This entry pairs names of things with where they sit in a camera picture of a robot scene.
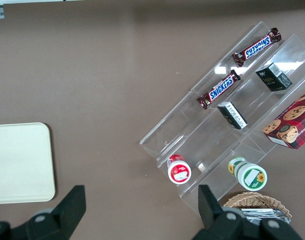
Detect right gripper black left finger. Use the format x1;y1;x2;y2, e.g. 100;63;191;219
0;184;87;240

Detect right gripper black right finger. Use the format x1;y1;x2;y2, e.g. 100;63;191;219
193;184;302;240

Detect light wicker basket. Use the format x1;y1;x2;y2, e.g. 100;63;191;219
222;191;294;226

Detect beige plastic tray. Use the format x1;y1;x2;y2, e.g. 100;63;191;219
0;122;56;205

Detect red lidded white cup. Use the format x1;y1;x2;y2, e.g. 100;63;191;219
166;153;192;185

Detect green sunflower lidded cup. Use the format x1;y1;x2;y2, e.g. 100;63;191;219
227;156;268;192

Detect clear acrylic tiered display stand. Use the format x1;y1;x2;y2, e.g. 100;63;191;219
139;21;305;218

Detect small black carton box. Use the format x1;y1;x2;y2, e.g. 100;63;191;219
216;101;249;130
255;62;293;93

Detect red tartan cookie box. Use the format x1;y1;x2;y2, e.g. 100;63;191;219
262;85;305;150

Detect Snickers chocolate bar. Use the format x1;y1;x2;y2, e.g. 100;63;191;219
196;69;242;111
232;26;283;68

